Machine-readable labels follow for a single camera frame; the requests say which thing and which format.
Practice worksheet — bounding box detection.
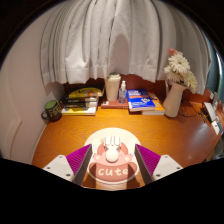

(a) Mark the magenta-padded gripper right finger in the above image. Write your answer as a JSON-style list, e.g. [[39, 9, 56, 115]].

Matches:
[[133, 143, 184, 186]]

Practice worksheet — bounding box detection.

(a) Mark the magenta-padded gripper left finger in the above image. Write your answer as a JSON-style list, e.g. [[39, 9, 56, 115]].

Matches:
[[43, 143, 94, 186]]

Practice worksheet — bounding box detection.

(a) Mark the white computer mouse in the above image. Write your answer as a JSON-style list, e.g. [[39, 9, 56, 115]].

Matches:
[[102, 134, 122, 164]]

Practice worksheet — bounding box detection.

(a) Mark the white cartoon print mouse pad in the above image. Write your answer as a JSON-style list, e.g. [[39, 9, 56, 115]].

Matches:
[[83, 127, 141, 185]]

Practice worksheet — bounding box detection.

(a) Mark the dark mug with green inside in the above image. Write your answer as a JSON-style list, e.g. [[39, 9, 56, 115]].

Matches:
[[40, 99, 63, 123]]

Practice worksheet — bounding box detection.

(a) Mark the orange book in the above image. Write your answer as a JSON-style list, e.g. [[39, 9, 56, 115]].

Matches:
[[141, 91, 166, 117]]

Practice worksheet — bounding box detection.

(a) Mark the white vase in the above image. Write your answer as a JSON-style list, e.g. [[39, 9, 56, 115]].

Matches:
[[162, 81, 188, 119]]

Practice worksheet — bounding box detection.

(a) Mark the thin dark book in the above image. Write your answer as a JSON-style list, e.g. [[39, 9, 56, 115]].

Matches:
[[61, 101, 99, 110], [60, 96, 100, 105]]

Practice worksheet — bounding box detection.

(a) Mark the white flat device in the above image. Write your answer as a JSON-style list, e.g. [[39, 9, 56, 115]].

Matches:
[[201, 101, 220, 124]]

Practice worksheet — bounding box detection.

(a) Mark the blue book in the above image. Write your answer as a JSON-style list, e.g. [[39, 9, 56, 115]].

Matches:
[[126, 88, 157, 112]]

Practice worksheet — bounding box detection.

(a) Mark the yellow and black book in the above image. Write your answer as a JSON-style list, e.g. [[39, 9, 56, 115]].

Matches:
[[62, 86, 105, 100]]

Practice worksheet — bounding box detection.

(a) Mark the reddish brown book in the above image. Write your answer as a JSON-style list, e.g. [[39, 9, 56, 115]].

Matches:
[[100, 99, 130, 110]]

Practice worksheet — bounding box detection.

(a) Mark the clear spray bottle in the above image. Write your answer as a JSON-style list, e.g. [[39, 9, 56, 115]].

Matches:
[[118, 79, 128, 104]]

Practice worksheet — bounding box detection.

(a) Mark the cream tumbler with lid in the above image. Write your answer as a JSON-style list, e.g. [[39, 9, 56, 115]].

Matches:
[[104, 71, 122, 102]]

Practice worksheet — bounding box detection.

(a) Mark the white flower bunch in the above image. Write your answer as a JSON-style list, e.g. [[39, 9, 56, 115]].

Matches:
[[162, 48, 199, 95]]

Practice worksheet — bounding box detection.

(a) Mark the glass window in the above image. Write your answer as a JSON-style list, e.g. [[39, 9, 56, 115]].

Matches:
[[206, 36, 224, 95]]

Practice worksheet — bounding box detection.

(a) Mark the white pleated curtain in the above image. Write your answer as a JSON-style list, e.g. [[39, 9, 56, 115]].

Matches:
[[39, 0, 213, 96]]

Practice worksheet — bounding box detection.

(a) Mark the black cable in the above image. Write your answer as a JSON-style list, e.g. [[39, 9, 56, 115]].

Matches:
[[181, 102, 205, 118]]

